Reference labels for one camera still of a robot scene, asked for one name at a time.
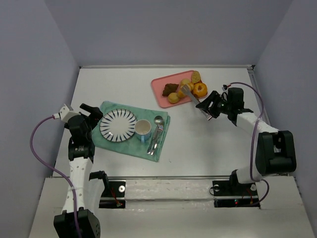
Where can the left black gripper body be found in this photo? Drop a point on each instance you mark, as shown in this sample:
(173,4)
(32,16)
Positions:
(89,115)

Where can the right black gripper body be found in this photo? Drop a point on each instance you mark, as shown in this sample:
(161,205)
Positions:
(214,107)

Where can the silver metal tongs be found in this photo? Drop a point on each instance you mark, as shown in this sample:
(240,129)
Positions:
(186,90)

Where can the striped yellow bread roll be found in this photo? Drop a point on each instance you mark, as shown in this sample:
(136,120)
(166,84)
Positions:
(180,92)

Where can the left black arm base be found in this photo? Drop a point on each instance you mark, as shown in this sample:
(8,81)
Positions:
(111,193)

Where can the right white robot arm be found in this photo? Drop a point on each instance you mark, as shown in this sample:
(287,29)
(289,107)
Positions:
(272,151)

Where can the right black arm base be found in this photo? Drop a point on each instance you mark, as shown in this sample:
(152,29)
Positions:
(229,193)

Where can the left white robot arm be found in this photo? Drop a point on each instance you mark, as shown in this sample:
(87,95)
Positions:
(81,151)

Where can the seeded oval bread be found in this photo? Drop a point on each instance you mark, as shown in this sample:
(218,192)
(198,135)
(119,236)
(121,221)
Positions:
(195,77)

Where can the orange donut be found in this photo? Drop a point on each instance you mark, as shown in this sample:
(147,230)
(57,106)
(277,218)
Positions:
(200,90)

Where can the blue striped white plate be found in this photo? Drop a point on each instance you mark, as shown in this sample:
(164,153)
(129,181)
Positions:
(118,125)

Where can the small round bun back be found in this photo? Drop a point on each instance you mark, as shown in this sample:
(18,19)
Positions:
(185,81)

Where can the small round bun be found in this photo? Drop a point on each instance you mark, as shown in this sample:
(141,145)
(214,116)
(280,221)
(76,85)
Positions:
(185,81)
(173,98)

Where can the small round bun front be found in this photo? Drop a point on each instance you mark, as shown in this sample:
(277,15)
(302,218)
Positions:
(173,98)

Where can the chocolate croissant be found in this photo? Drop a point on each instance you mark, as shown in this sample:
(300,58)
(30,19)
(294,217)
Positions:
(169,88)

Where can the silver spoon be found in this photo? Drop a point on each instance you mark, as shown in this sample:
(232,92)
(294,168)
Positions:
(158,120)

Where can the silver fork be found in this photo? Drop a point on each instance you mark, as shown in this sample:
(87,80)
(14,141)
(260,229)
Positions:
(160,130)

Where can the blue mug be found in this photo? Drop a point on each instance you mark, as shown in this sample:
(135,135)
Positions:
(143,130)

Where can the pink tray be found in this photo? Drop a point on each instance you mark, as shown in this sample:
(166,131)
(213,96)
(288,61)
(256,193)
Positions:
(159,84)

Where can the green cloth placemat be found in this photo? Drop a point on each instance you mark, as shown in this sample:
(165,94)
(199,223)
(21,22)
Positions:
(132,146)

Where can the silver knife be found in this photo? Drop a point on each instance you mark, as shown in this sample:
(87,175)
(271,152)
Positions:
(152,140)

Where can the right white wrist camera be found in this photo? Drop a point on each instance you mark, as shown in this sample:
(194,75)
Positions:
(224,88)

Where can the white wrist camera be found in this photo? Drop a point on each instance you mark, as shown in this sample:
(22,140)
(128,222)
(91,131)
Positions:
(224,88)
(65,113)

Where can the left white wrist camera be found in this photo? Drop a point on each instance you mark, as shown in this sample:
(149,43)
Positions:
(65,113)

